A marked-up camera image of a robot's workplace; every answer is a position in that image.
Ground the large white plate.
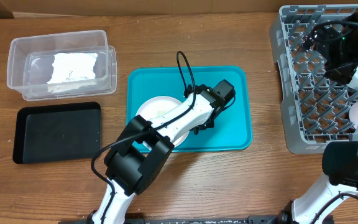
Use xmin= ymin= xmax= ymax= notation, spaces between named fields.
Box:
xmin=134 ymin=96 xmax=189 ymax=153

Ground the white napkin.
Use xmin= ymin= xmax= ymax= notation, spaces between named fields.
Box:
xmin=47 ymin=53 xmax=98 ymax=84

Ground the black plastic tray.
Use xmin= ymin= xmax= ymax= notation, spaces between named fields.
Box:
xmin=12 ymin=101 xmax=102 ymax=164

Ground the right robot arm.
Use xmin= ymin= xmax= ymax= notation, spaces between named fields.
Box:
xmin=270 ymin=4 xmax=358 ymax=223

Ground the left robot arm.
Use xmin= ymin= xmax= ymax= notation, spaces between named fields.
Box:
xmin=86 ymin=80 xmax=236 ymax=223

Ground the grey dishwasher rack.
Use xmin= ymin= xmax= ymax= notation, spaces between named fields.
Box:
xmin=269 ymin=4 xmax=358 ymax=154

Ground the teal serving tray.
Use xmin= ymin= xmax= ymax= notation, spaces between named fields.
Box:
xmin=126 ymin=65 xmax=252 ymax=152

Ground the clear plastic bin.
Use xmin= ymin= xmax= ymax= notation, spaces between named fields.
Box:
xmin=7 ymin=30 xmax=117 ymax=101

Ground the brown cardboard backdrop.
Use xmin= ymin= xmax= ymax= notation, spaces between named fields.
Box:
xmin=0 ymin=0 xmax=358 ymax=19

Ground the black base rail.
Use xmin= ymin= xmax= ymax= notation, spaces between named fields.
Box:
xmin=59 ymin=213 xmax=335 ymax=224

